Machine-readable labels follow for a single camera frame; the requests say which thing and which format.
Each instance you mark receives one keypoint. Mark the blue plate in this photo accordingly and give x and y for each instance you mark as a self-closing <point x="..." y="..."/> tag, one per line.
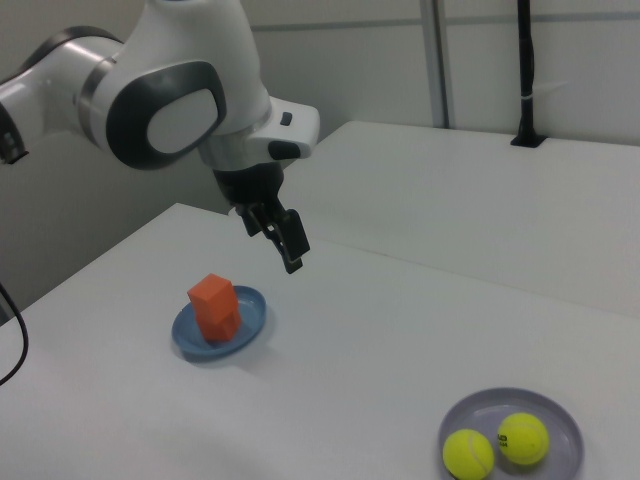
<point x="250" y="310"/>

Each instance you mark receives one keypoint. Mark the plain yellow tennis ball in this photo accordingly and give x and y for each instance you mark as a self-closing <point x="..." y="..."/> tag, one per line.
<point x="467" y="452"/>

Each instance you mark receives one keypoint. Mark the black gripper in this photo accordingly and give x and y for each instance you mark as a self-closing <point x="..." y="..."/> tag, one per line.
<point x="250" y="185"/>

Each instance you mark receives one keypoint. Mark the orange cube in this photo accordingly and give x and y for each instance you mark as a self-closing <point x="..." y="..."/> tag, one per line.
<point x="210" y="300"/>
<point x="229" y="331"/>

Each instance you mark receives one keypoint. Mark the purple plate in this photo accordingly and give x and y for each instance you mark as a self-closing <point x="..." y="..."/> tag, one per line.
<point x="500" y="400"/>

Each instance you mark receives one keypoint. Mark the black camera stand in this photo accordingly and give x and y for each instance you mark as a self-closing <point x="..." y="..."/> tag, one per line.
<point x="525" y="75"/>

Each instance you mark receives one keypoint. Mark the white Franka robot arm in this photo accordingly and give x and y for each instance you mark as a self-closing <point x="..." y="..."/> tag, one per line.
<point x="200" y="50"/>

